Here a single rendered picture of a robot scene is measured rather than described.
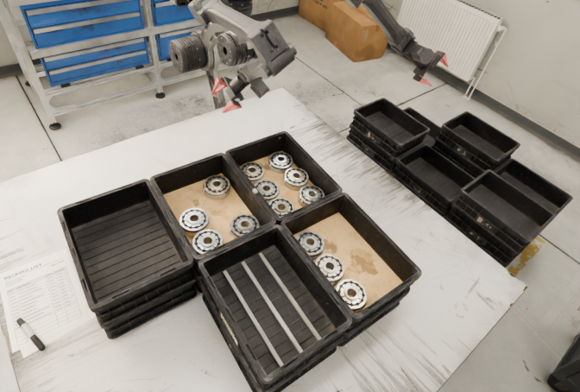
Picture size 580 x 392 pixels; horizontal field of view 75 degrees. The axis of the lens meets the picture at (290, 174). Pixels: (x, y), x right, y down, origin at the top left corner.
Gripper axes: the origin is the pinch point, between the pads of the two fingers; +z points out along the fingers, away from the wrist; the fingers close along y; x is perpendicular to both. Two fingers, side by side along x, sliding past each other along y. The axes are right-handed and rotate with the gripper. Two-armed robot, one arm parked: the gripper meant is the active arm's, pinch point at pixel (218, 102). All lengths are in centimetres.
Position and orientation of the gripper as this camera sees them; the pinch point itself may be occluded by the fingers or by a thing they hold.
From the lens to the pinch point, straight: 159.3
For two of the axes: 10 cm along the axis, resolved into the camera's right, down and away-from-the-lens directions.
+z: -7.4, 5.5, 3.8
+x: 4.6, 0.1, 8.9
